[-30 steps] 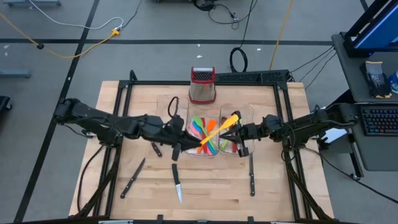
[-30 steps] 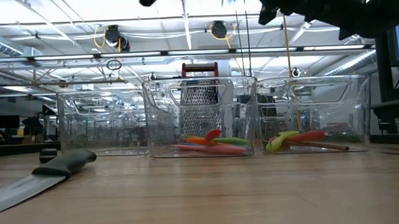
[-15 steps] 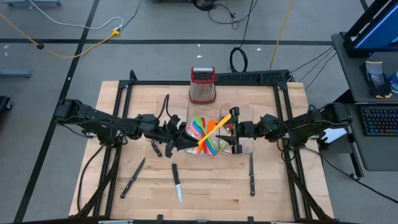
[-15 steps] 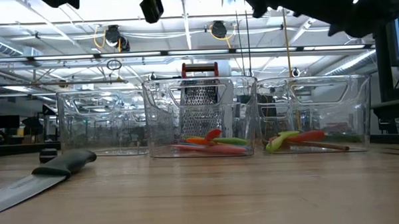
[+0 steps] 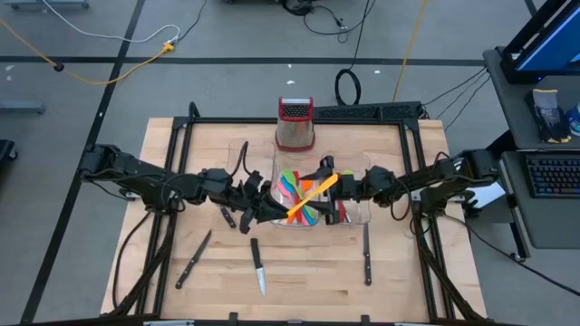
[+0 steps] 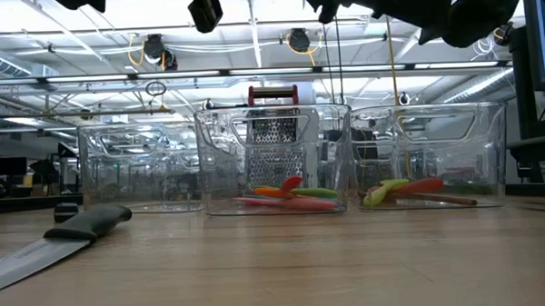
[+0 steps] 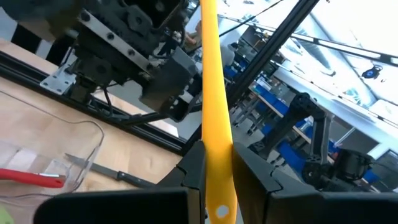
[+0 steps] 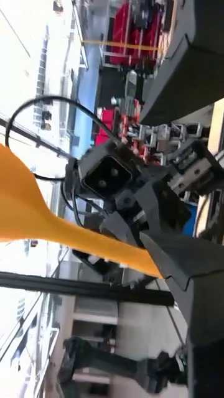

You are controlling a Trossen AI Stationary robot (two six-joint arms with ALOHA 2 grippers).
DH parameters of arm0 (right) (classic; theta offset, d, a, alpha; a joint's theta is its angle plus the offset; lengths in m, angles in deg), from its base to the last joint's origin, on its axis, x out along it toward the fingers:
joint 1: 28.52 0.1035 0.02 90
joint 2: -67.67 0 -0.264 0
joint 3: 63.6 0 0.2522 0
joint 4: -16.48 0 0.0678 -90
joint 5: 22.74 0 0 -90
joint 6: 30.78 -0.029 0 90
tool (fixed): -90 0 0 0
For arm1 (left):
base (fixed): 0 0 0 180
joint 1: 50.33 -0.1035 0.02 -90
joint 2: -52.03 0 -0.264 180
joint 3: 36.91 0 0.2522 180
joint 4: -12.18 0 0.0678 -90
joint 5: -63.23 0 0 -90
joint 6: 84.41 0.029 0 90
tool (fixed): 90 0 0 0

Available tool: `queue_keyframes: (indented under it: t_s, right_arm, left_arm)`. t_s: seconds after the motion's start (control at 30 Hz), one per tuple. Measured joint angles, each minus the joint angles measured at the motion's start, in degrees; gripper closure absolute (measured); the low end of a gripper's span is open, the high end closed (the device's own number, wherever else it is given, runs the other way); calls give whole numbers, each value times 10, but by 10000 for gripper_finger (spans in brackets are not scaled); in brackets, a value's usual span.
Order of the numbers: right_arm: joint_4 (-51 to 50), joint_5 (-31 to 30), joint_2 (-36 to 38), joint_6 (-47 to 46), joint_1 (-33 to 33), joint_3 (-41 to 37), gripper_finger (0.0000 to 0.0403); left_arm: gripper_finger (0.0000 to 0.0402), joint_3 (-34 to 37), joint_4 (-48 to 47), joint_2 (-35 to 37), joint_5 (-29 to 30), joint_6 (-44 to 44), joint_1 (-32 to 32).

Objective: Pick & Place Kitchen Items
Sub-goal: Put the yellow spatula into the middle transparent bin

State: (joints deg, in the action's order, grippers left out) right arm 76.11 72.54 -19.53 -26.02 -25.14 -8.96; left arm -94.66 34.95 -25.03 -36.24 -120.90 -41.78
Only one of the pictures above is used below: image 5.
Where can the grey work gloves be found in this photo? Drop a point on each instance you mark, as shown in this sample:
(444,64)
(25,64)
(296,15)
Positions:
(548,115)

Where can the black aluminium table frame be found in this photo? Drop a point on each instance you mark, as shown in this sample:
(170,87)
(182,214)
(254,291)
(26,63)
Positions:
(226,120)

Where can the black chair base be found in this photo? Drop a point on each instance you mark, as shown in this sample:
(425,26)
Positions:
(6,151)

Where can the yellow silicone spatula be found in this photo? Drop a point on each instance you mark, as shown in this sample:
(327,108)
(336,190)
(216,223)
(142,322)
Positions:
(312,194)

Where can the grey equipment cart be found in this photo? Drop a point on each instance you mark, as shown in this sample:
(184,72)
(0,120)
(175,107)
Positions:
(507,104)

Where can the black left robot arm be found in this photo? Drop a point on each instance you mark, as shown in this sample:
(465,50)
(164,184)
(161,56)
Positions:
(140,174)

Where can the white paper sheet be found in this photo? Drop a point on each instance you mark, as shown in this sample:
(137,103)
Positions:
(488,195)

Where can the pink silicone spatula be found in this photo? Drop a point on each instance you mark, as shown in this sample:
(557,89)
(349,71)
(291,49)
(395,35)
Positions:
(281,186)

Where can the red and metal box grater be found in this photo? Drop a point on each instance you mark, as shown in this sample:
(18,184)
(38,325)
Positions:
(294,131)

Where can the lime green silicone spoon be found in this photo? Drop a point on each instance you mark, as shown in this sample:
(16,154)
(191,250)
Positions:
(347,172)

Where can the grey floor stand base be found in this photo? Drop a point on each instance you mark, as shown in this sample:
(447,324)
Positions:
(22,107)

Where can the clear plastic bin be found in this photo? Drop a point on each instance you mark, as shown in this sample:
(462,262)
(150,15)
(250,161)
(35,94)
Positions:
(360,160)
(260,154)
(281,163)

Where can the black computer monitor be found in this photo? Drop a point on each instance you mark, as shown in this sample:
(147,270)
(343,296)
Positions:
(548,45)

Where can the orange silicone spatula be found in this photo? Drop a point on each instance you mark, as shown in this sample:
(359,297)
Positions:
(307,185)

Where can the black floor puck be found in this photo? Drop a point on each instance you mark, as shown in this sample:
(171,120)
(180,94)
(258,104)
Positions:
(58,67)

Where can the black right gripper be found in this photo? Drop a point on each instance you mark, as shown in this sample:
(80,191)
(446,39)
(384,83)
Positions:
(349,190)

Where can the green silicone spatula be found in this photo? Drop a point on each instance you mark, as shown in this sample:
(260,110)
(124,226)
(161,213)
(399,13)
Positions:
(289,175)

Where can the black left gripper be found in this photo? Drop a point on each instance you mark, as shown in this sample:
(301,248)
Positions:
(231,190)

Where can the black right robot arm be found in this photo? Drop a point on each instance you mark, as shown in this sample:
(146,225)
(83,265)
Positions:
(435,179)

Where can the blue and white roll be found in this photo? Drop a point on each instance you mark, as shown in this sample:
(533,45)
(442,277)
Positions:
(574,118)

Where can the black backlit keyboard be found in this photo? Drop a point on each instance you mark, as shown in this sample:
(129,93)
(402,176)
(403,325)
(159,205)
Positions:
(555,176)

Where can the red silicone spoon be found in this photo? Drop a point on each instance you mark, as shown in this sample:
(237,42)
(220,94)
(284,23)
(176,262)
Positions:
(341,213)

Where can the black steak knife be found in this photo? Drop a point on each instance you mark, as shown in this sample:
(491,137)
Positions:
(367,267)
(195,258)

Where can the blue silicone spatula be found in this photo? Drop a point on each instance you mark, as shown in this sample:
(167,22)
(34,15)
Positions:
(286,185)

